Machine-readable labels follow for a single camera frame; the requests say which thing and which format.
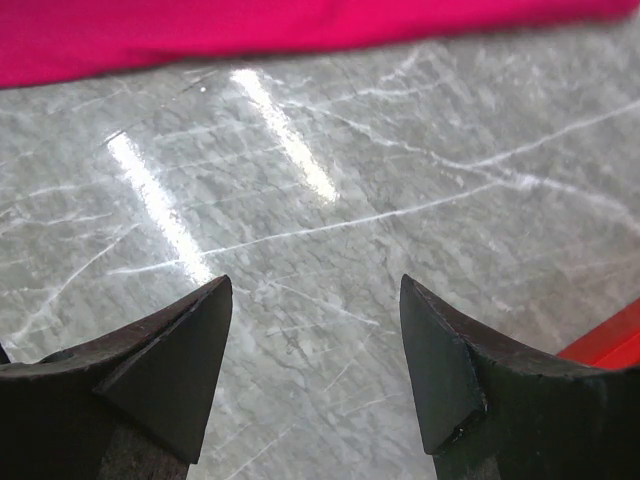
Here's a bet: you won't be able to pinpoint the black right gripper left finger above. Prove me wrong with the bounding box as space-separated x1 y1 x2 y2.
1 276 232 479

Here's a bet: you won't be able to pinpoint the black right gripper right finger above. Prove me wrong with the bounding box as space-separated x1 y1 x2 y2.
399 276 639 479

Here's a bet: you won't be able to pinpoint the crimson t shirt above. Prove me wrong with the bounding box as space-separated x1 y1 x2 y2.
1 1 637 88

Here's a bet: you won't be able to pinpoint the red plastic bin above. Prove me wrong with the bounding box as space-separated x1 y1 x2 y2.
557 299 640 369

